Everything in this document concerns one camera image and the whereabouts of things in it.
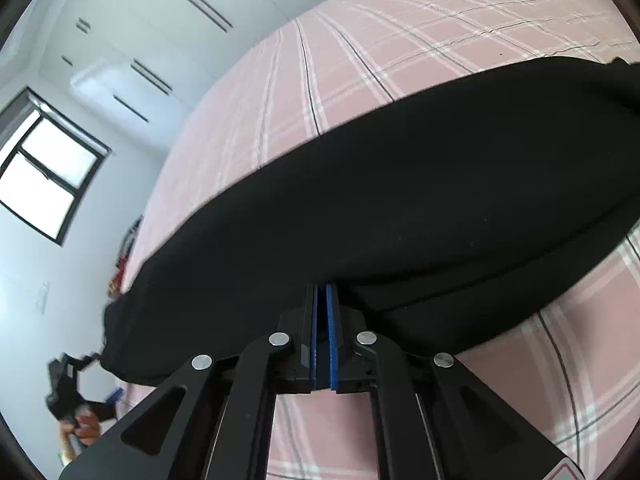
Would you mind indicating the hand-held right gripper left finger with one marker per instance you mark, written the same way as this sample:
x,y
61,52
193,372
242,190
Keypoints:
x,y
313,330

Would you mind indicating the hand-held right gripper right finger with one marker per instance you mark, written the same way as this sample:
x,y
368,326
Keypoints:
x,y
331,330

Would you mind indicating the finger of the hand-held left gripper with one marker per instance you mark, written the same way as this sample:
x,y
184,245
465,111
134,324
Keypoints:
x,y
89,359
106,407

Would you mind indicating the black pants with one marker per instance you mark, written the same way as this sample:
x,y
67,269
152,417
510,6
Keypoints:
x,y
375,200

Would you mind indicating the person's left hand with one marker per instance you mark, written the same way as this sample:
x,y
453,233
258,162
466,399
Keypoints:
x,y
86,430

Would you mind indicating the red box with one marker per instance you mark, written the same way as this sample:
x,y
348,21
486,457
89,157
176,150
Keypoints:
x,y
119,272

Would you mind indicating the black framed window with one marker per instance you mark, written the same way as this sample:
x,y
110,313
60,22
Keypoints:
x,y
45,175

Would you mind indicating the pink plaid bed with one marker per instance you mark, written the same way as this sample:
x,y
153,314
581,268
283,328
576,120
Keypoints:
x,y
380,45

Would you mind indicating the white wardrobe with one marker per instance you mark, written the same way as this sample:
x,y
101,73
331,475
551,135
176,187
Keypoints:
x,y
165,25

